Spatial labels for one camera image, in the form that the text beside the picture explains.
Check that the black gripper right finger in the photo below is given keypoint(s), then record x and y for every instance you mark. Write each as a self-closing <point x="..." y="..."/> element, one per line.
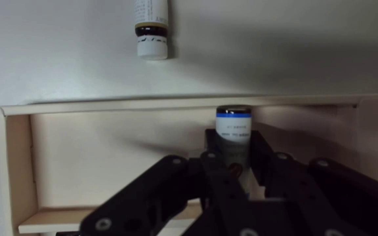
<point x="328" y="197"/>

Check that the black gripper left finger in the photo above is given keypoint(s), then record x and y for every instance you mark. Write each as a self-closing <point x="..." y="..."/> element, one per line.
<point x="163" y="192"/>

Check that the small white bottle blue band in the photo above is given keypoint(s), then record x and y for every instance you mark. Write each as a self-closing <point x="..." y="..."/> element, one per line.
<point x="234" y="127"/>

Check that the light wooden two-segment tray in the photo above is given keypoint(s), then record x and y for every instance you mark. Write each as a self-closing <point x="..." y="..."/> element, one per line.
<point x="110" y="153"/>

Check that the small white bottle dark band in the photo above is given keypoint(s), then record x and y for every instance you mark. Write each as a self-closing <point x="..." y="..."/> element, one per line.
<point x="151" y="44"/>

